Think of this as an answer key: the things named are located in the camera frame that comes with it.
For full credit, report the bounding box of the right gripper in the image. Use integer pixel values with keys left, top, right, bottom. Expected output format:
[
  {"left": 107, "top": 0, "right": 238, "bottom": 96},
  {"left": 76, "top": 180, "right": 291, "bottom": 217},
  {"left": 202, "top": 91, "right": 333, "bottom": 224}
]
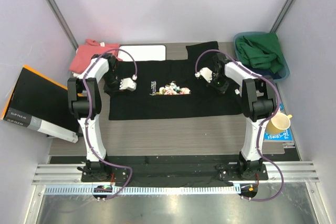
[{"left": 206, "top": 73, "right": 229, "bottom": 95}]

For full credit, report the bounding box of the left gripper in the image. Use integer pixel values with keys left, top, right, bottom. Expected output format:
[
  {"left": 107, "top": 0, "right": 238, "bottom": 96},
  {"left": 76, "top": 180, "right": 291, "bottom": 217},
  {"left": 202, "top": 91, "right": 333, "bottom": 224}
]
[{"left": 102, "top": 70, "right": 125, "bottom": 98}]

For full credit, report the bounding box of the green t shirt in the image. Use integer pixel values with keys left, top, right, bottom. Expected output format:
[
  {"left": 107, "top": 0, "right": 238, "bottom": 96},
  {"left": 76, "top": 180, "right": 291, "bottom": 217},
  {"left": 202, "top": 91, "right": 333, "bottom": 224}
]
[{"left": 235, "top": 33, "right": 285, "bottom": 74}]

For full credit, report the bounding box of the black t shirt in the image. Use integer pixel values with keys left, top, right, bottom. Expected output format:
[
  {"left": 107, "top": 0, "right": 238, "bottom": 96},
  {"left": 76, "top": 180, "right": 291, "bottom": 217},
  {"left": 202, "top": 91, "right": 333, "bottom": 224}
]
[{"left": 109, "top": 41, "right": 242, "bottom": 120}]

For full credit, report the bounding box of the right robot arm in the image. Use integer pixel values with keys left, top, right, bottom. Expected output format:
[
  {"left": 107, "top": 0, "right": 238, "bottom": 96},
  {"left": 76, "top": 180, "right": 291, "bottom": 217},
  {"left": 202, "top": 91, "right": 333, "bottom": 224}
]
[{"left": 200, "top": 52, "right": 277, "bottom": 180}]

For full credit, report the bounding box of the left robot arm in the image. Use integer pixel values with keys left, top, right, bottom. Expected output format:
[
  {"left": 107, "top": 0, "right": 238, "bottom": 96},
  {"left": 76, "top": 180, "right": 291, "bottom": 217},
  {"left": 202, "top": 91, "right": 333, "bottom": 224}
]
[{"left": 67, "top": 53, "right": 119, "bottom": 182}]

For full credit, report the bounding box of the folded white t shirt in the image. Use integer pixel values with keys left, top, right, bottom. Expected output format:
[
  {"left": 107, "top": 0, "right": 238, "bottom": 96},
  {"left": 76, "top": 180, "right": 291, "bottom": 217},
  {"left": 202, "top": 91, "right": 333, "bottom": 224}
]
[{"left": 72, "top": 72, "right": 80, "bottom": 78}]

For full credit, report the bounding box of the folded pink t shirt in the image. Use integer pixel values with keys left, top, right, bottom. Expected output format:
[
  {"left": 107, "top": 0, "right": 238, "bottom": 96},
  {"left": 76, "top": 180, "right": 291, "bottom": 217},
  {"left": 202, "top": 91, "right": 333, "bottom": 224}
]
[{"left": 69, "top": 39, "right": 120, "bottom": 74}]

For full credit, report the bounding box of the navy blue t shirt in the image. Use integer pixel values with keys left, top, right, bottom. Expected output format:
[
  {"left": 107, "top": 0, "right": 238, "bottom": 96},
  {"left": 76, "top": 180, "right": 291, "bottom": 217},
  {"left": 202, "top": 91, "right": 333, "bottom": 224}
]
[{"left": 247, "top": 66, "right": 281, "bottom": 80}]

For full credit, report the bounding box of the white whiteboard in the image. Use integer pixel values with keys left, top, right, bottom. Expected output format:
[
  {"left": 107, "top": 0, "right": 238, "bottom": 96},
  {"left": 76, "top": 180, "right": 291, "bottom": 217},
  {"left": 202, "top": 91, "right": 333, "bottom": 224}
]
[{"left": 118, "top": 45, "right": 166, "bottom": 61}]

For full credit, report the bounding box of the blue plastic basket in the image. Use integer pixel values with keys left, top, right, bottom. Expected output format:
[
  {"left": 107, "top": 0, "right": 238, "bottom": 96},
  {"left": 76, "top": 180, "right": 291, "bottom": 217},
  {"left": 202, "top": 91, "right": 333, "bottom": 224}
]
[{"left": 233, "top": 31, "right": 291, "bottom": 81}]

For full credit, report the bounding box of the yellow cup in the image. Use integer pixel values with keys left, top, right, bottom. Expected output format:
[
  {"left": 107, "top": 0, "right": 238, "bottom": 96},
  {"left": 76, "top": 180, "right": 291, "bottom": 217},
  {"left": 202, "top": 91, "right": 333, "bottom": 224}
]
[{"left": 265, "top": 112, "right": 292, "bottom": 135}]

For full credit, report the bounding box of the black clip file folder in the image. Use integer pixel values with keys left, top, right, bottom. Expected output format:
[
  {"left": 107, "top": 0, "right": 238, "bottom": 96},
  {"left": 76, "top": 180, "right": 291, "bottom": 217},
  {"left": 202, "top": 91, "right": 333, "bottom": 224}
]
[{"left": 1, "top": 65, "right": 79, "bottom": 143}]

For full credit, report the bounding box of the blue book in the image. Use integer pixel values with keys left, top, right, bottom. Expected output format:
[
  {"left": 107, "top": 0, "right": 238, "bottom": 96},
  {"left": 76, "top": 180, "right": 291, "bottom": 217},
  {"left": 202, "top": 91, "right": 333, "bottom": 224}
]
[{"left": 264, "top": 103, "right": 292, "bottom": 142}]

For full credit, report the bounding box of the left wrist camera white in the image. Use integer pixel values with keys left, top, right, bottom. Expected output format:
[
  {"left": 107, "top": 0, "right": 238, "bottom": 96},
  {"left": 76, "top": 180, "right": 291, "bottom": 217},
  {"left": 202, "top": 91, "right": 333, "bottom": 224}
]
[{"left": 119, "top": 75, "right": 137, "bottom": 91}]

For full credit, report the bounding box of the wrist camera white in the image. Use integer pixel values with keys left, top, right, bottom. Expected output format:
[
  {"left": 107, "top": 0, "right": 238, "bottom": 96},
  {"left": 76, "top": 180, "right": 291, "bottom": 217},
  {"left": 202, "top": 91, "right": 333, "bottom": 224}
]
[
  {"left": 195, "top": 67, "right": 213, "bottom": 83},
  {"left": 119, "top": 75, "right": 137, "bottom": 91}
]

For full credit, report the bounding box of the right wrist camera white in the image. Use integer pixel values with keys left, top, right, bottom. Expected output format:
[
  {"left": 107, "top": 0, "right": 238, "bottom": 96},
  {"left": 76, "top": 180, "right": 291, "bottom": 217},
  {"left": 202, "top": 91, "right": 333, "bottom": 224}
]
[{"left": 195, "top": 67, "right": 213, "bottom": 83}]

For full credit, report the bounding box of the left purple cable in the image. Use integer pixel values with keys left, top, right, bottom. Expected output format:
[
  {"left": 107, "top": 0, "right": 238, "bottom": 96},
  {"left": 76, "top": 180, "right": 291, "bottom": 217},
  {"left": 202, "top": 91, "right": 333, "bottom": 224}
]
[{"left": 82, "top": 49, "right": 139, "bottom": 200}]

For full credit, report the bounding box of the purple cable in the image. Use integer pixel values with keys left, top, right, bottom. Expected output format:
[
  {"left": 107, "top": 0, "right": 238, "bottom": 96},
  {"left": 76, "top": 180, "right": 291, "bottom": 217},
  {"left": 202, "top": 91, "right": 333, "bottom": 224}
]
[
  {"left": 82, "top": 49, "right": 139, "bottom": 200},
  {"left": 194, "top": 49, "right": 285, "bottom": 203}
]

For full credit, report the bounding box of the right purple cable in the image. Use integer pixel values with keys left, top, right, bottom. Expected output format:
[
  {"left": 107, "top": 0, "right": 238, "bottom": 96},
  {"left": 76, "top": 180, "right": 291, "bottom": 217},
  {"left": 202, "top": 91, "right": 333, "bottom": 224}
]
[{"left": 194, "top": 49, "right": 285, "bottom": 203}]

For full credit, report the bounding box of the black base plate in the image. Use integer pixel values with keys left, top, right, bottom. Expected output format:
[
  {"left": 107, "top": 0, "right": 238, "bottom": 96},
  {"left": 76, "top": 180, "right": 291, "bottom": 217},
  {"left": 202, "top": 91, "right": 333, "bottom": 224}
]
[{"left": 77, "top": 155, "right": 268, "bottom": 187}]

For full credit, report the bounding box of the left aluminium frame post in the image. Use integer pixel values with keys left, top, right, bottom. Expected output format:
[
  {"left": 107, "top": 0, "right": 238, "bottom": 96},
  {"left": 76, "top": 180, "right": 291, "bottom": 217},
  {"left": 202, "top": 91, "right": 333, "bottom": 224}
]
[{"left": 46, "top": 0, "right": 79, "bottom": 50}]

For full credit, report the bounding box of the aluminium frame post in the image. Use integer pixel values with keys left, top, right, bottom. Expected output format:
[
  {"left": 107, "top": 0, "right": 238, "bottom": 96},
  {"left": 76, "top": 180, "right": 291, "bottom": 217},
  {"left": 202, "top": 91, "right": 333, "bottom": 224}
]
[
  {"left": 270, "top": 0, "right": 313, "bottom": 33},
  {"left": 46, "top": 0, "right": 79, "bottom": 50}
]

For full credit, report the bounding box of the aluminium rail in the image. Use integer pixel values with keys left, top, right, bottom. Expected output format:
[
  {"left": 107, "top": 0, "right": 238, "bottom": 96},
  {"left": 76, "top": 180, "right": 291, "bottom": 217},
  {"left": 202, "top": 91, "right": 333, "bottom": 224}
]
[{"left": 33, "top": 162, "right": 319, "bottom": 187}]

